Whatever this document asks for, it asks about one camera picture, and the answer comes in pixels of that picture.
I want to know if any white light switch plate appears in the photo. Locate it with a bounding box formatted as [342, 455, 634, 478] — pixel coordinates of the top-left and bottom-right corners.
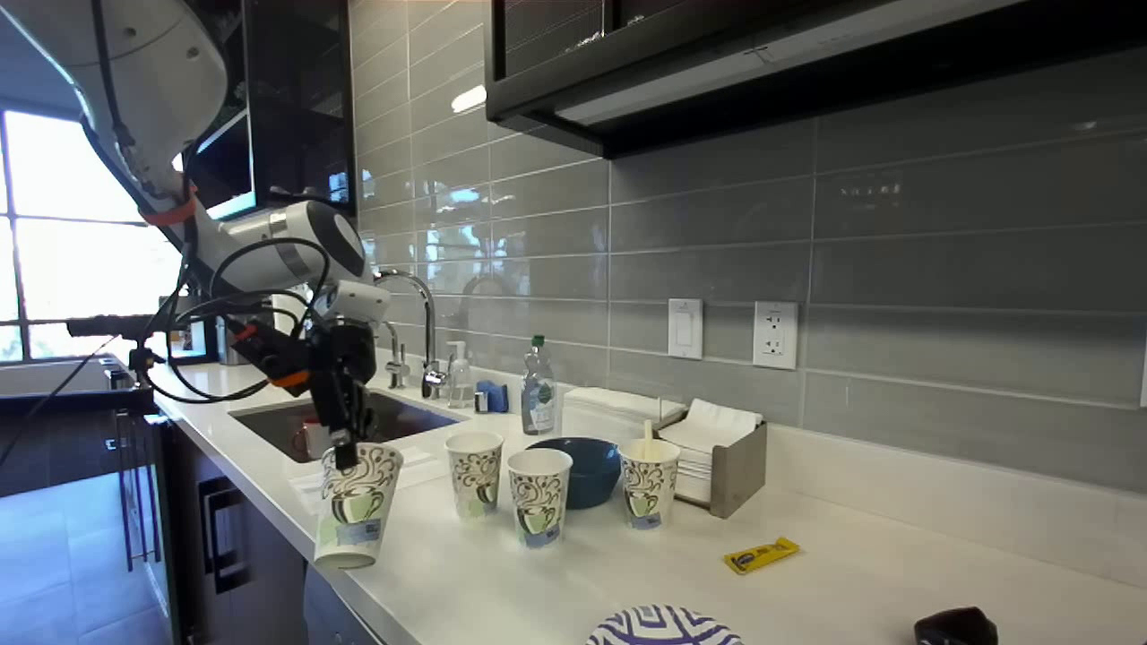
[665, 295, 705, 363]

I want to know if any clear soap dispenser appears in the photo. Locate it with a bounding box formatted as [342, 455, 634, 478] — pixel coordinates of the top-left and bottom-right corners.
[438, 338, 476, 414]

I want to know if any dark upper cabinet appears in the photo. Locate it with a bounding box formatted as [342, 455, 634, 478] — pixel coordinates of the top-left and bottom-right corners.
[481, 0, 1147, 160]

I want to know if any orange cable strap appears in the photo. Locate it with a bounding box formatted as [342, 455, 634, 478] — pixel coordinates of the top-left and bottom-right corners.
[237, 324, 316, 398]
[149, 194, 202, 234]

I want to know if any dark cart table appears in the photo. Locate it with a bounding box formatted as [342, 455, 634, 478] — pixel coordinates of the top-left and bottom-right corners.
[0, 356, 165, 503]

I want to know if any bright window with frame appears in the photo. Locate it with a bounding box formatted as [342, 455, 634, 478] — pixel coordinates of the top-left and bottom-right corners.
[0, 104, 192, 367]

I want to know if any gray napkin holder box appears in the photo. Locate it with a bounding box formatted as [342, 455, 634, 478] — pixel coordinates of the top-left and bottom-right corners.
[656, 393, 771, 520]

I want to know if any blue patterned paper plate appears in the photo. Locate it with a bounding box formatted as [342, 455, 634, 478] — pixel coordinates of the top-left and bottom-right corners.
[585, 603, 745, 645]

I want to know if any black camera on tripod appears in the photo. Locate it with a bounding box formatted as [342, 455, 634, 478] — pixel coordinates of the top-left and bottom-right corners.
[64, 313, 182, 378]

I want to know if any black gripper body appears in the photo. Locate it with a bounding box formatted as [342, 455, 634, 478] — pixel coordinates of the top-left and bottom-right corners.
[311, 324, 382, 415]

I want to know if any yellow packet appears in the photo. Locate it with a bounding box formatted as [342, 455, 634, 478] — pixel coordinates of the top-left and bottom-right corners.
[720, 535, 805, 577]

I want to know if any white power outlet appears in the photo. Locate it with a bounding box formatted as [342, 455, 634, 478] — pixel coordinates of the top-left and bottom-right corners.
[751, 298, 805, 373]

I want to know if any patterned paper cup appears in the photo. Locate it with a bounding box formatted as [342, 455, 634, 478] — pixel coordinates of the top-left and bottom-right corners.
[444, 428, 508, 522]
[311, 440, 409, 575]
[616, 433, 684, 529]
[501, 445, 576, 552]

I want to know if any clear bottle with green cap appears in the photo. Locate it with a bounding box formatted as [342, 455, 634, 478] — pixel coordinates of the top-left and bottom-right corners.
[520, 331, 560, 439]

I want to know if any small black object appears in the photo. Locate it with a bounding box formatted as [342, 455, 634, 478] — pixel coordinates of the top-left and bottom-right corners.
[910, 603, 999, 645]

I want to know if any chrome faucet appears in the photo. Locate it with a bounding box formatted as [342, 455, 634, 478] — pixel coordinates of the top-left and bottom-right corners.
[374, 267, 450, 405]

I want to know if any dark tall cabinet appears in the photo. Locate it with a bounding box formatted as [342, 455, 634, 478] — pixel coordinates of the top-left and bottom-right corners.
[237, 0, 355, 219]

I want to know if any steel sink basin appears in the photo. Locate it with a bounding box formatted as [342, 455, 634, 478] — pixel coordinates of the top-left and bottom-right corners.
[225, 390, 464, 466]

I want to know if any blue sponge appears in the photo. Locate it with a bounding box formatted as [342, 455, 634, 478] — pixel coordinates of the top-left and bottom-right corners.
[474, 378, 512, 421]

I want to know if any blue bowl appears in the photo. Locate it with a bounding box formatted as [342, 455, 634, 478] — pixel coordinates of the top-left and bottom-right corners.
[530, 433, 623, 511]

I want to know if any dark under-counter cabinet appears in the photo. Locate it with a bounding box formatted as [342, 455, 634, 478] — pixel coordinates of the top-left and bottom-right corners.
[157, 415, 316, 645]

